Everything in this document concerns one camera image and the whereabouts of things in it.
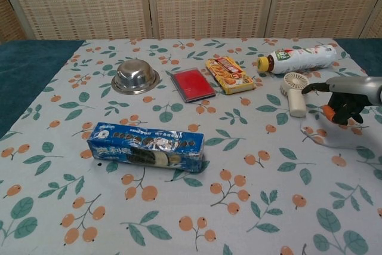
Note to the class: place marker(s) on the floral patterned tablecloth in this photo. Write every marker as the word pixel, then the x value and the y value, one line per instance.
pixel 191 207

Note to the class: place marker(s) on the red ink pad case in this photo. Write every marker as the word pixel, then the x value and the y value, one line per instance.
pixel 193 86

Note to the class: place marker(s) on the stainless steel bowl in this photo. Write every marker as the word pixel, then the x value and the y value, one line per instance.
pixel 135 77

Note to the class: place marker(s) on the yellow snack box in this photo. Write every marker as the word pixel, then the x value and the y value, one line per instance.
pixel 231 74

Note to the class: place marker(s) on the blue cookie package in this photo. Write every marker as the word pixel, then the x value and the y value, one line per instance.
pixel 146 150

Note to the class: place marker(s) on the white labelled drink bottle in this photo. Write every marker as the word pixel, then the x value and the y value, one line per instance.
pixel 301 59

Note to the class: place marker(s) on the white handheld fan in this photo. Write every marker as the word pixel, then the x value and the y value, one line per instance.
pixel 295 99

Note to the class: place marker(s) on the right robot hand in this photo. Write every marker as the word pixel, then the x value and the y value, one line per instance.
pixel 349 96

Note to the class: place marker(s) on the woven folding screen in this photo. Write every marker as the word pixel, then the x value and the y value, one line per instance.
pixel 191 1

